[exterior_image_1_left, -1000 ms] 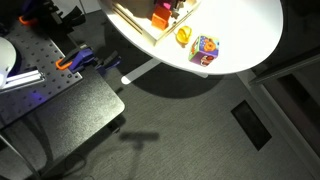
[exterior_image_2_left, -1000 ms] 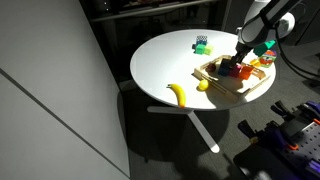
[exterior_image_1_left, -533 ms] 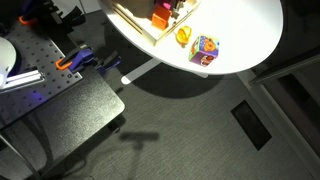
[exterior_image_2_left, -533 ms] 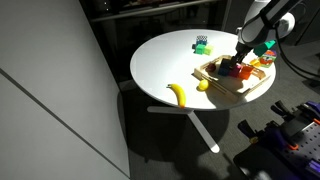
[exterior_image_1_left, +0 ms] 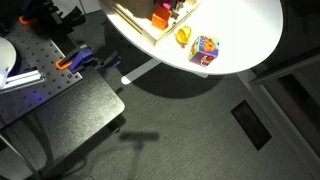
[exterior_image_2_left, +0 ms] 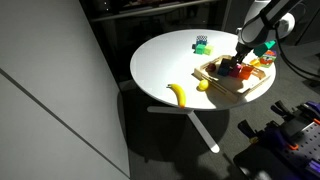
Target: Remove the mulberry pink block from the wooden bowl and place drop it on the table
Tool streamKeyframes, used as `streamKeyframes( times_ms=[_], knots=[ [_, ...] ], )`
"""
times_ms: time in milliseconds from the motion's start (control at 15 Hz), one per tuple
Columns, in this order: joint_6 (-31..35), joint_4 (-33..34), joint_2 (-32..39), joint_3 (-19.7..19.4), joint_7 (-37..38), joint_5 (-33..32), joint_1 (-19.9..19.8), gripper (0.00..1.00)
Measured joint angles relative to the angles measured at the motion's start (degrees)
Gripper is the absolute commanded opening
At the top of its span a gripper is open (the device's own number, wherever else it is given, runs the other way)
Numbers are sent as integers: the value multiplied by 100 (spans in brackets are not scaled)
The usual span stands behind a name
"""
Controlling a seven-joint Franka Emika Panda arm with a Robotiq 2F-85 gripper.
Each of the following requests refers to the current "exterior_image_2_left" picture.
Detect yellow banana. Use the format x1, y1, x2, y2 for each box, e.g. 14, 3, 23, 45
166, 83, 187, 109

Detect orange block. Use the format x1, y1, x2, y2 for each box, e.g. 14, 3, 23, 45
238, 65, 255, 81

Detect lime green block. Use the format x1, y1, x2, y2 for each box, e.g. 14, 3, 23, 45
203, 44, 215, 56

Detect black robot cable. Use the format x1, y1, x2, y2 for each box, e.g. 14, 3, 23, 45
275, 28, 320, 83

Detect yellow lemon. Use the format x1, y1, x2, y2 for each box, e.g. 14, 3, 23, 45
197, 79, 210, 92

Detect perforated metal breadboard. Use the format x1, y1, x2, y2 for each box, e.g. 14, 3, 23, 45
278, 121, 320, 180

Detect colourful picture cube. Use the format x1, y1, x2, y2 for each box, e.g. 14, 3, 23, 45
259, 49, 278, 69

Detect grey shelf rail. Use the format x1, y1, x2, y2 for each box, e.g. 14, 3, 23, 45
89, 0, 218, 23

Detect small yellow round fruit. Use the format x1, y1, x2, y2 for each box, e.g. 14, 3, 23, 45
249, 58, 262, 67

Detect white table base legs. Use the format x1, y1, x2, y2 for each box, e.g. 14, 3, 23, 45
146, 105, 221, 154

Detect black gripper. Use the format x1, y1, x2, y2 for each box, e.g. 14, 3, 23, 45
232, 42, 252, 67

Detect purple clamp with orange tip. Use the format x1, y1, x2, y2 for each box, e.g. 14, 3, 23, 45
270, 99, 320, 126
237, 119, 299, 152

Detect black platform plate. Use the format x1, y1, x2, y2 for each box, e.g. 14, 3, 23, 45
233, 139, 303, 180

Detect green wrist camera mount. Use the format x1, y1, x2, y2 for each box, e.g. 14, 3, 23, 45
253, 40, 277, 57

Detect blue checkered block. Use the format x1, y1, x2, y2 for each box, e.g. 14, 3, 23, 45
195, 35, 208, 46

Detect wooden tray with slotted sides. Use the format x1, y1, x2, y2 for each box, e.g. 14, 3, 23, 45
193, 54, 272, 104

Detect dark red plum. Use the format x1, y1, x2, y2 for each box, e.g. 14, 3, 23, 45
205, 63, 217, 73

